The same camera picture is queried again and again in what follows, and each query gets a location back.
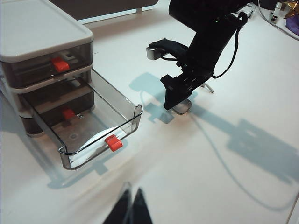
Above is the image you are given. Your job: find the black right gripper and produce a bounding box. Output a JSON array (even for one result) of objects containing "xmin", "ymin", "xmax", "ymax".
[{"xmin": 160, "ymin": 56, "xmax": 214, "ymax": 110}]

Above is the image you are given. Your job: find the brown fabric desk partition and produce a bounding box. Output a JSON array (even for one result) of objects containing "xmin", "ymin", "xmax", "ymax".
[{"xmin": 50, "ymin": 0, "xmax": 159, "ymax": 21}]

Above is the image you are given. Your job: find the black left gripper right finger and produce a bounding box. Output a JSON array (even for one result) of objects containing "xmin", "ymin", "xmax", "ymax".
[{"xmin": 130, "ymin": 188, "xmax": 153, "ymax": 224}]

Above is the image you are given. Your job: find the gold foil wrapper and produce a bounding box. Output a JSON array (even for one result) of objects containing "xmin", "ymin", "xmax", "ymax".
[{"xmin": 284, "ymin": 0, "xmax": 299, "ymax": 19}]

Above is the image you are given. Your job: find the smoky drawer with red handle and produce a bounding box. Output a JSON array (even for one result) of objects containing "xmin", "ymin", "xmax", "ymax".
[
  {"xmin": 1, "ymin": 43, "xmax": 93, "ymax": 88},
  {"xmin": 20, "ymin": 90, "xmax": 94, "ymax": 136},
  {"xmin": 22, "ymin": 69, "xmax": 143, "ymax": 171}
]

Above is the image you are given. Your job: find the small white box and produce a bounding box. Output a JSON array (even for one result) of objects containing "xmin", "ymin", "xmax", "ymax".
[{"xmin": 242, "ymin": 4, "xmax": 256, "ymax": 19}]

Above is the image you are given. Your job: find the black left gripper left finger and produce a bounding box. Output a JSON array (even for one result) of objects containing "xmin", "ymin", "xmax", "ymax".
[{"xmin": 102, "ymin": 182, "xmax": 131, "ymax": 224}]

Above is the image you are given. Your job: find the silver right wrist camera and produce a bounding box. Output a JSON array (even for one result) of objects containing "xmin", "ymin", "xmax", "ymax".
[{"xmin": 146, "ymin": 38, "xmax": 189, "ymax": 62}]

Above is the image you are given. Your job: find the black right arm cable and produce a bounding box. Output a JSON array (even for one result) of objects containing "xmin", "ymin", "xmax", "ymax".
[{"xmin": 211, "ymin": 11, "xmax": 248, "ymax": 79}]

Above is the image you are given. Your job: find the white cable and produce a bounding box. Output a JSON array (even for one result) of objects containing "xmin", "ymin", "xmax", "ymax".
[{"xmin": 256, "ymin": 0, "xmax": 299, "ymax": 42}]

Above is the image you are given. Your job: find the purple object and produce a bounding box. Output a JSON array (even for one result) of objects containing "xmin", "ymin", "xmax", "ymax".
[{"xmin": 285, "ymin": 15, "xmax": 299, "ymax": 36}]

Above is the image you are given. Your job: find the small three-drawer storage cabinet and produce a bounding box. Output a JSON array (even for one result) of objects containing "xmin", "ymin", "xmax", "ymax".
[{"xmin": 0, "ymin": 0, "xmax": 94, "ymax": 138}]

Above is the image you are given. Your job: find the white clip device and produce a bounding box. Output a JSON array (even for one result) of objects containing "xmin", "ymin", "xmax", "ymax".
[{"xmin": 268, "ymin": 2, "xmax": 284, "ymax": 24}]

